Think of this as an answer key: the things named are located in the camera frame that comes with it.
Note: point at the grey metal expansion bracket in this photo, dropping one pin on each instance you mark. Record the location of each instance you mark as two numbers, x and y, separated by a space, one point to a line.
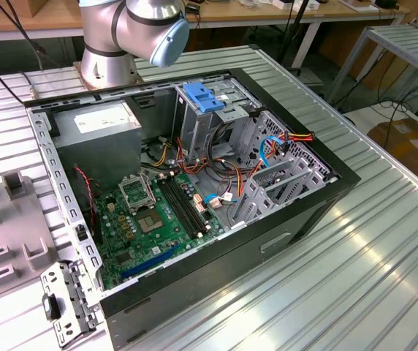
72 292

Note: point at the grey metal optical drive cage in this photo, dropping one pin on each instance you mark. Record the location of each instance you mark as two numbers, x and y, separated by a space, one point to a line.
194 128

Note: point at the green motherboard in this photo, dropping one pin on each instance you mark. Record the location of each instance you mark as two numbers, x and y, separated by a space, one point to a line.
147 252

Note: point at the blue expansion slot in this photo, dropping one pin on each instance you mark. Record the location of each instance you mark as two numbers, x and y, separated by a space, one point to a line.
150 262

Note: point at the CPU socket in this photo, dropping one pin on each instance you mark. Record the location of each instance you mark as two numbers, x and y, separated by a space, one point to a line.
150 221

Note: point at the black tripod stand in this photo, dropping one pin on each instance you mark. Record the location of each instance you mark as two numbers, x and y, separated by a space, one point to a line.
292 36

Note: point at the small brown cardboard box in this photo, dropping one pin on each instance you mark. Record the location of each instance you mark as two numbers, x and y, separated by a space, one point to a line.
39 7

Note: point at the grey metal disk bay cage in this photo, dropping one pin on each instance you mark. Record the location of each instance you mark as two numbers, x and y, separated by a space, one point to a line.
296 183

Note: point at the black RAM slot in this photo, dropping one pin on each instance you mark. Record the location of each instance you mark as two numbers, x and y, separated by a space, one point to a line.
184 206
179 206
194 206
189 206

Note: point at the long wooden desk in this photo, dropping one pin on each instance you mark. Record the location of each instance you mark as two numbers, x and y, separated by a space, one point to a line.
253 14

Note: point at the blue plastic drive latch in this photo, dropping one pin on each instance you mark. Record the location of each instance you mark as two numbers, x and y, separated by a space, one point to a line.
201 98

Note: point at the large brown cardboard box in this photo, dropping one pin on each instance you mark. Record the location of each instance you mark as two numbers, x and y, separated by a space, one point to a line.
410 153

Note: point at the black device on desk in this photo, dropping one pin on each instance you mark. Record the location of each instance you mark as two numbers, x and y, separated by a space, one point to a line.
384 3

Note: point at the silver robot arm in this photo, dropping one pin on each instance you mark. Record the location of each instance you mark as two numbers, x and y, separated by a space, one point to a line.
103 66

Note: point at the grey power supply unit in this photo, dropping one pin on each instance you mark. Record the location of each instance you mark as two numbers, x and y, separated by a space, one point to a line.
99 153

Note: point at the black case slider latch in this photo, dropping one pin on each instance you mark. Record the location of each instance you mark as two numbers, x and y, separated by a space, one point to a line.
81 234

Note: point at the black bracket latch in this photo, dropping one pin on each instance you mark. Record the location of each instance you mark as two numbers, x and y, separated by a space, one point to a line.
51 307

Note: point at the black open PC case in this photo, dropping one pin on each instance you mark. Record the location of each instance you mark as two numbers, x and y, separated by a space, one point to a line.
212 278

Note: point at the metal slat side table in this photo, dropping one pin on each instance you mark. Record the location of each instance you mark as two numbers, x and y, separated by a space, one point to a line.
402 44

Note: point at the grey parts rack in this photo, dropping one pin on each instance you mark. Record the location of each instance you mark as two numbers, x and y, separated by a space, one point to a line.
11 226

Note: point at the white small boxes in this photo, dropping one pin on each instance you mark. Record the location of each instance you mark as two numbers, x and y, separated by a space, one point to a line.
282 4

